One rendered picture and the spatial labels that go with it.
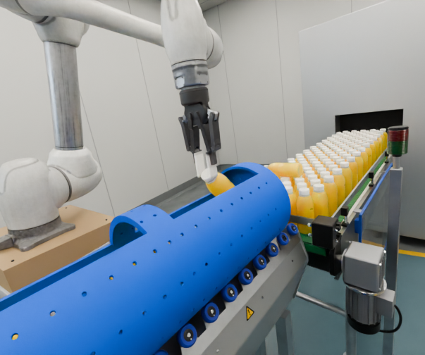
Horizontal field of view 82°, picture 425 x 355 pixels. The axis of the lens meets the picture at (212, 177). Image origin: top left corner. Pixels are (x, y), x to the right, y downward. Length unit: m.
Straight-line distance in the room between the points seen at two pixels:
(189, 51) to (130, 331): 0.57
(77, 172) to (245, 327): 0.80
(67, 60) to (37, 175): 0.41
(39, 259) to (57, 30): 0.74
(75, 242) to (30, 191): 0.22
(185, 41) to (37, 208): 0.70
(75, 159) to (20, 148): 2.27
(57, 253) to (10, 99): 2.58
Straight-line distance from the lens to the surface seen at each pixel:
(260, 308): 0.80
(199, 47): 0.64
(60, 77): 1.08
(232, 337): 0.73
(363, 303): 1.12
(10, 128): 3.32
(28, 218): 1.00
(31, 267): 0.95
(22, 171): 0.98
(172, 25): 0.65
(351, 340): 1.70
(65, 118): 1.08
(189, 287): 0.52
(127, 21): 0.84
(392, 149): 1.14
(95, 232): 1.01
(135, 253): 0.47
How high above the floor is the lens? 1.42
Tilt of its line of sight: 15 degrees down
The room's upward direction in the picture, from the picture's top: 9 degrees counter-clockwise
